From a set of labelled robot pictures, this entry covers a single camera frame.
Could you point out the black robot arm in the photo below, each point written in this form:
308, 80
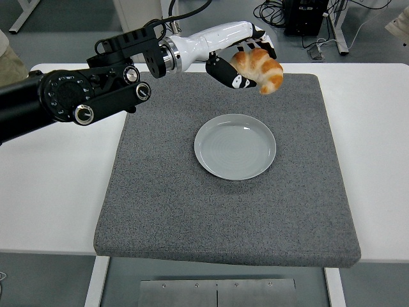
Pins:
32, 92

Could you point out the grey felt mat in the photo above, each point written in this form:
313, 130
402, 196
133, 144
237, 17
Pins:
223, 217

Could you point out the grey round plate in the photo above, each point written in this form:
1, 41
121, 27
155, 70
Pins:
236, 150

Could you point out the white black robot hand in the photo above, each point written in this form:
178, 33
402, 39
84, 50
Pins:
217, 35

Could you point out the white desk foot frame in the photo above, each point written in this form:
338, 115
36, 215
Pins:
24, 16

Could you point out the white table leg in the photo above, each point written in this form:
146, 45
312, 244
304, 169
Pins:
335, 288
96, 281

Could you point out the black computer tower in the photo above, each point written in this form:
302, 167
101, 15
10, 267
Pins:
303, 17

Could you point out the white desk leg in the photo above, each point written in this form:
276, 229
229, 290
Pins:
339, 28

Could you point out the person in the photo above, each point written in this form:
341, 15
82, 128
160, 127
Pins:
399, 25
9, 60

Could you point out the golden croissant bread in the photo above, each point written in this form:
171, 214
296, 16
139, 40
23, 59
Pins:
265, 67

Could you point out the grey foot pedal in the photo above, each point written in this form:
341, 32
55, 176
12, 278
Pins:
316, 53

